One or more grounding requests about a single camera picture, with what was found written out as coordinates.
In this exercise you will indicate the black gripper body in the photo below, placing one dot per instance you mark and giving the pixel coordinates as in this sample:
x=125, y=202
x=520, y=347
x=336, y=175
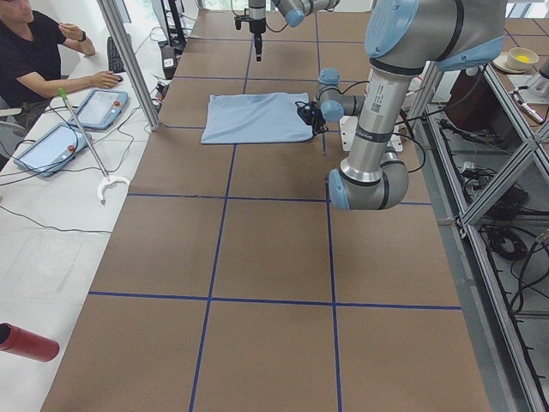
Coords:
x=317, y=124
x=256, y=26

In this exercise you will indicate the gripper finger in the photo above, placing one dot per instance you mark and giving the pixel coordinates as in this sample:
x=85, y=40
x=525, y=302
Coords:
x=258, y=46

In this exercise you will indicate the light blue t-shirt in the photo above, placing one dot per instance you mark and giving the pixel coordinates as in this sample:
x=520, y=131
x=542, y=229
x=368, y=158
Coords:
x=255, y=118

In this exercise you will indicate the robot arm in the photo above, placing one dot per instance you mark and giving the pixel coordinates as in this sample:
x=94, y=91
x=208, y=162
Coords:
x=401, y=37
x=293, y=12

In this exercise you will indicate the black keyboard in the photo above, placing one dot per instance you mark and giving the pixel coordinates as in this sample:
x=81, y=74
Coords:
x=115, y=62

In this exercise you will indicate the far teach pendant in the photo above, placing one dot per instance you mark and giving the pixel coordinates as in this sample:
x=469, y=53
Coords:
x=100, y=108

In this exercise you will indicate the teach pendant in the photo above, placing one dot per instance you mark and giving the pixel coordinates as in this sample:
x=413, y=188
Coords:
x=53, y=150
x=100, y=108

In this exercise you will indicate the reacher grabber stick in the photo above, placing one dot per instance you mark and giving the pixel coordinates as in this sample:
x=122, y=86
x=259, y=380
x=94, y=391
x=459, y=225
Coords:
x=108, y=179

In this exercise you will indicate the yellow bowl on plate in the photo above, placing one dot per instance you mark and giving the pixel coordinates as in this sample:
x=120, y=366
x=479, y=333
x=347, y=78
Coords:
x=516, y=61

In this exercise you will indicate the near teach pendant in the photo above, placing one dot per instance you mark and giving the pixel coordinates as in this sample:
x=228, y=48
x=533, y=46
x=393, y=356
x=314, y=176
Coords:
x=53, y=150

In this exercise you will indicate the seated person in black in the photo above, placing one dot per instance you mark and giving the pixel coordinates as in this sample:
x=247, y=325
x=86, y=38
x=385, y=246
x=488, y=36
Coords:
x=31, y=62

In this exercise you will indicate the red bottle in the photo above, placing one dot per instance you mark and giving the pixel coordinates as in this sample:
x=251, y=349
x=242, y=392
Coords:
x=15, y=340

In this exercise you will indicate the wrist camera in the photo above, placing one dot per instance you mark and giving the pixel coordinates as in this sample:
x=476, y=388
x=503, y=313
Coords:
x=307, y=111
x=239, y=20

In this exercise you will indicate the white camera mast with base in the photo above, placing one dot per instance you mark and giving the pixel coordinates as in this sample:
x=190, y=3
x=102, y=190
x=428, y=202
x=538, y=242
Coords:
x=348, y=127

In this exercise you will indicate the aluminium frame post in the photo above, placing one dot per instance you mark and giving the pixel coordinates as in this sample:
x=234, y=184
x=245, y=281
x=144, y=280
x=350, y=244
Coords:
x=115, y=25

